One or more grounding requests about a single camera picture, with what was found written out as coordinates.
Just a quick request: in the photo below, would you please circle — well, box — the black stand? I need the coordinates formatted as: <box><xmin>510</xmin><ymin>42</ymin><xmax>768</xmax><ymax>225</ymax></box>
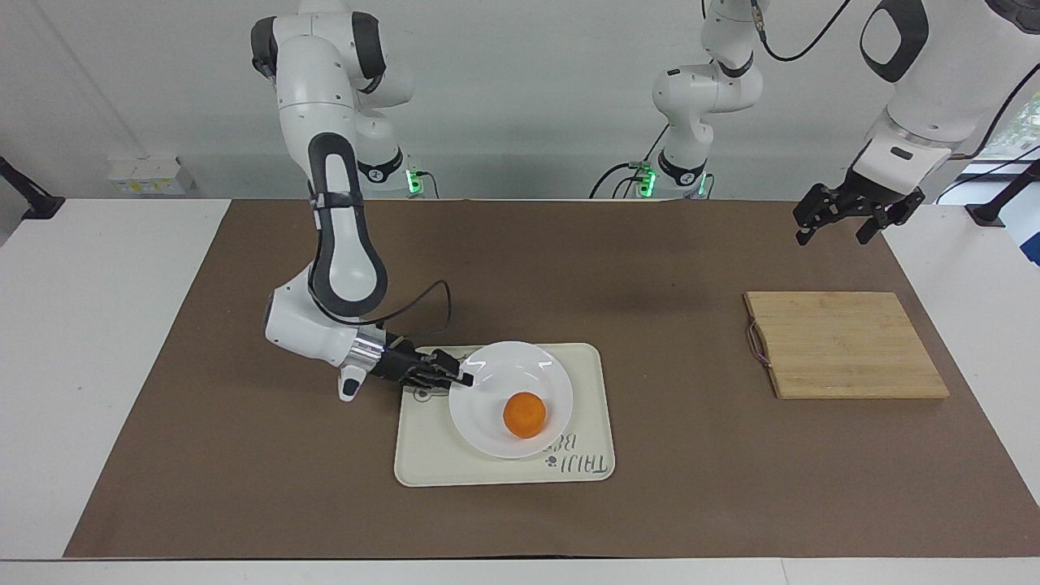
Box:
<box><xmin>965</xmin><ymin>158</ymin><xmax>1040</xmax><ymax>228</ymax></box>
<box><xmin>0</xmin><ymin>156</ymin><xmax>67</xmax><ymax>221</ymax></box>

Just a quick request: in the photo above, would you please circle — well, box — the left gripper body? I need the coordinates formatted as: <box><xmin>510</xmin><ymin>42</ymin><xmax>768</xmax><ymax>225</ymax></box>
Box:
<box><xmin>840</xmin><ymin>166</ymin><xmax>912</xmax><ymax>215</ymax></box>

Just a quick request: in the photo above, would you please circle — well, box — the cream plastic tray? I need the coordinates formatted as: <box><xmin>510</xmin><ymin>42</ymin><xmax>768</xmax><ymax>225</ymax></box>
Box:
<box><xmin>393</xmin><ymin>342</ymin><xmax>617</xmax><ymax>489</ymax></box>

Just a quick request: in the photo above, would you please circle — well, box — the wooden cutting board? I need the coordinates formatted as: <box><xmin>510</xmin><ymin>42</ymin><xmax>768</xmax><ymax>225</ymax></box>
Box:
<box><xmin>743</xmin><ymin>290</ymin><xmax>951</xmax><ymax>401</ymax></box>

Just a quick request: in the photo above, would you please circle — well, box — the orange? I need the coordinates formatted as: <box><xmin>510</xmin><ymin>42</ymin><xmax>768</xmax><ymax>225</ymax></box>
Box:
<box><xmin>502</xmin><ymin>391</ymin><xmax>548</xmax><ymax>440</ymax></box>

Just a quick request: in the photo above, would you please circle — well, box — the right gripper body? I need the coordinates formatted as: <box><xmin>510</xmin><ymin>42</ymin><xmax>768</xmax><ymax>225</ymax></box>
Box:
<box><xmin>373</xmin><ymin>330</ymin><xmax>424</xmax><ymax>384</ymax></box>

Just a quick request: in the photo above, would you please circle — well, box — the white round plate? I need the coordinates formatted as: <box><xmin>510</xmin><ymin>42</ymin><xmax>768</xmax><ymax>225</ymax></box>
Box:
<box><xmin>448</xmin><ymin>340</ymin><xmax>575</xmax><ymax>461</ymax></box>

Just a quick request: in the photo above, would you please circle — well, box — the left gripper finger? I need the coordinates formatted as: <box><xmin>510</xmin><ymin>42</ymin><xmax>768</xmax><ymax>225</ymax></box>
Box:
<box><xmin>855</xmin><ymin>188</ymin><xmax>927</xmax><ymax>246</ymax></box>
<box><xmin>793</xmin><ymin>183</ymin><xmax>851</xmax><ymax>246</ymax></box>

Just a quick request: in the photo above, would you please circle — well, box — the white wall socket box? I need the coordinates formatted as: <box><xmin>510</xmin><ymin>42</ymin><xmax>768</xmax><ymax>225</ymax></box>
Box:
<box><xmin>107</xmin><ymin>153</ymin><xmax>197</xmax><ymax>197</ymax></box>

